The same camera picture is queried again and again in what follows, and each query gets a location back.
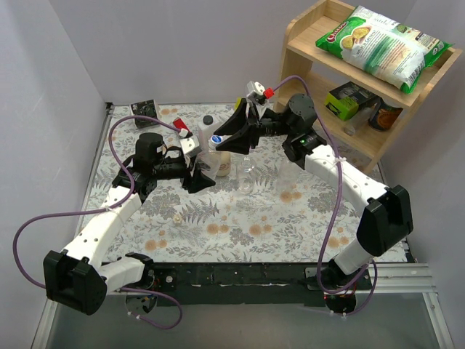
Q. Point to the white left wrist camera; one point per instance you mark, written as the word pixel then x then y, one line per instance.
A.
pixel 190 146

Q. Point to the blue bottle cap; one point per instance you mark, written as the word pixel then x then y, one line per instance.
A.
pixel 215 140

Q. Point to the beige pump lotion bottle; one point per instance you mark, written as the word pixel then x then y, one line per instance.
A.
pixel 224 164

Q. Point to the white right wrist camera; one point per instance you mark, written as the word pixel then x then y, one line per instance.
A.
pixel 259 97

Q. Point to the green chips bag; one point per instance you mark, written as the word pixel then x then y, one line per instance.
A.
pixel 383 48

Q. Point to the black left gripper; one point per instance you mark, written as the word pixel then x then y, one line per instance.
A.
pixel 189 174

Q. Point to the green black box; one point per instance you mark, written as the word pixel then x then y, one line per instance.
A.
pixel 346 100

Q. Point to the tin can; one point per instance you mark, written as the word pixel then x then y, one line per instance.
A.
pixel 384 116

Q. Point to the yellow-green tube bottle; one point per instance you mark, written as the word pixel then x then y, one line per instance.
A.
pixel 238 104

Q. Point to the white bottle black cap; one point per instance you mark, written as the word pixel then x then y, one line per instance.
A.
pixel 207 126

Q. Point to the wooden shelf unit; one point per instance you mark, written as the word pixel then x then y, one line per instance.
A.
pixel 300 53

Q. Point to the clear small bottle on shelf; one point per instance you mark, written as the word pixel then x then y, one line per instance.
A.
pixel 358 120

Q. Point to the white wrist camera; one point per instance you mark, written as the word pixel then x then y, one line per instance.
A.
pixel 259 97
pixel 190 146

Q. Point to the clear plastic bottle large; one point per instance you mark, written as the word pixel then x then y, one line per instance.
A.
pixel 288 174

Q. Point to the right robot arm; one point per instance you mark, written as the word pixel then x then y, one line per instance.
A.
pixel 385 212

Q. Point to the black patterned box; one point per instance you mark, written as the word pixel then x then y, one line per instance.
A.
pixel 147 108

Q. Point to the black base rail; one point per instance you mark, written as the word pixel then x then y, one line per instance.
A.
pixel 237 283

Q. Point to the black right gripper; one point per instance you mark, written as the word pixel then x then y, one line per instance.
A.
pixel 253 128

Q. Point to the red toothpaste box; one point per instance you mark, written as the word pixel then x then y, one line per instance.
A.
pixel 182 127

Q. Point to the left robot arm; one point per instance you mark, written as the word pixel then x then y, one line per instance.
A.
pixel 77 276

